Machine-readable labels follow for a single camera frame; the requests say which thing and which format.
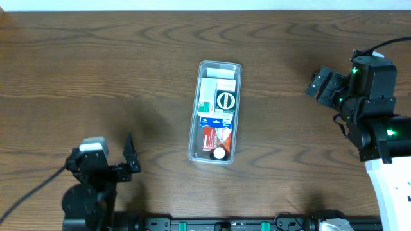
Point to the dark green small box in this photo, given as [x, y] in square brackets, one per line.
[225, 100]

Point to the clear plastic container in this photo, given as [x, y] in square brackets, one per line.
[218, 70]

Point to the white green box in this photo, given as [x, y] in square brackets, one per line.
[207, 96]

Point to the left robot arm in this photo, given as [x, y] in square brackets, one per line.
[90, 204]

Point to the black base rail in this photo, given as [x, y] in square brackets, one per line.
[284, 221]

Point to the red medicine box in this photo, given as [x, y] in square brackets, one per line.
[216, 137]

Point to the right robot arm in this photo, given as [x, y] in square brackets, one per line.
[383, 144]

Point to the dark bottle white cap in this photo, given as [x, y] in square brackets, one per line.
[219, 154]

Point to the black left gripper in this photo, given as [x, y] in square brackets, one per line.
[109, 170]

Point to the blue tall carton box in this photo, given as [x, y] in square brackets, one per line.
[217, 121]

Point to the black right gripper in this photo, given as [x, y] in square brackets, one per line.
[325, 88]

